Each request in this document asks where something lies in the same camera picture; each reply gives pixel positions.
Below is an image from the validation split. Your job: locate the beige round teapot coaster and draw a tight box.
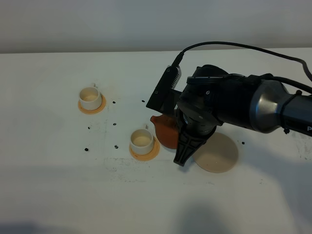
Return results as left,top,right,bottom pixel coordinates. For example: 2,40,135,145
193,133,239,173

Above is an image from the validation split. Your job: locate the white teacup far left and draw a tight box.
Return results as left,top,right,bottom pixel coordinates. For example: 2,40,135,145
79,83,102,110

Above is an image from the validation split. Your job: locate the orange coaster centre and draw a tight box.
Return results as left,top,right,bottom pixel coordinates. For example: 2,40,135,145
129,137,160,161

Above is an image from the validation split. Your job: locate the white teacup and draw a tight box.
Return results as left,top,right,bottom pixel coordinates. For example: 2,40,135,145
79,83,102,110
130,125,155,155

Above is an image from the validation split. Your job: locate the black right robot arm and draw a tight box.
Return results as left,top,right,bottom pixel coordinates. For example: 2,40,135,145
174,65,312,166

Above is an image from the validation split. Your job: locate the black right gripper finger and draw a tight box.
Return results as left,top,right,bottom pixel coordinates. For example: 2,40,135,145
174,128,207,167

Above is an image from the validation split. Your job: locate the orange coaster far left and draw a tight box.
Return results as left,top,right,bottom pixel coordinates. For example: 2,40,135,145
78,95,106,115

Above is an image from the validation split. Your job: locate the orange coaster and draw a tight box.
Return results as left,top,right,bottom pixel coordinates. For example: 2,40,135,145
78,95,106,115
129,137,160,161

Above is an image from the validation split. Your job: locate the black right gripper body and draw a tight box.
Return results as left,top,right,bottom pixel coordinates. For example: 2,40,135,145
175,91,223,138

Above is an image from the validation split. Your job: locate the brown clay teapot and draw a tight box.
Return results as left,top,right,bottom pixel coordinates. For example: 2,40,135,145
150,110,179,150

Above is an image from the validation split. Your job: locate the white teacup centre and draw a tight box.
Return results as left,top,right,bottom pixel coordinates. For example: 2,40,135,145
130,125,155,155

